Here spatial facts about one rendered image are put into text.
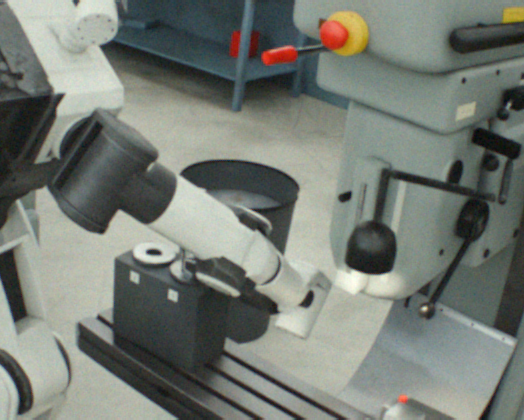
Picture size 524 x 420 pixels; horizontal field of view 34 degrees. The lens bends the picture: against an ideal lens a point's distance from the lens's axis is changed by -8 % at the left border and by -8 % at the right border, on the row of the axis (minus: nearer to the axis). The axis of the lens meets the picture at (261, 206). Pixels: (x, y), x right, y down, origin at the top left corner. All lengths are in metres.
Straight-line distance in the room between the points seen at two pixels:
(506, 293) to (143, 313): 0.75
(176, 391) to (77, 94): 0.73
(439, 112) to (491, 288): 0.69
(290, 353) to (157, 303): 1.90
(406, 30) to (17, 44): 0.58
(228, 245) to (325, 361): 2.34
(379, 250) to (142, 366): 0.78
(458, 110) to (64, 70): 0.58
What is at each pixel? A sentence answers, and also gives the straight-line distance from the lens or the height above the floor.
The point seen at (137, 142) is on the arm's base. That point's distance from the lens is 1.28.
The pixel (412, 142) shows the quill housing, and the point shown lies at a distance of 1.33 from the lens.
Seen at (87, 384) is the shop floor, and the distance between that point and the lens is 3.40.
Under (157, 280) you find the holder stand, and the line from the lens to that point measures 1.83.
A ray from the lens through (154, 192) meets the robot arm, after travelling 1.31.
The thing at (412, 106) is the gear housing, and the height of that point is 1.66.
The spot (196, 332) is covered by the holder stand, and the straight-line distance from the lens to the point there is 1.82.
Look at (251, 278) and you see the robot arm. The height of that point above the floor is 1.32.
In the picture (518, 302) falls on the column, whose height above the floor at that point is 1.18.
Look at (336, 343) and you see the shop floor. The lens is 3.82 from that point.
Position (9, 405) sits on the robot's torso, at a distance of 1.70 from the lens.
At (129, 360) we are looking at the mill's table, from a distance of 1.91.
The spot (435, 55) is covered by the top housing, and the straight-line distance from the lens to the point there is 1.17.
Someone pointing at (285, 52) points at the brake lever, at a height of 1.71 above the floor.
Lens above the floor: 2.02
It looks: 24 degrees down
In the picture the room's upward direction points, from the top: 7 degrees clockwise
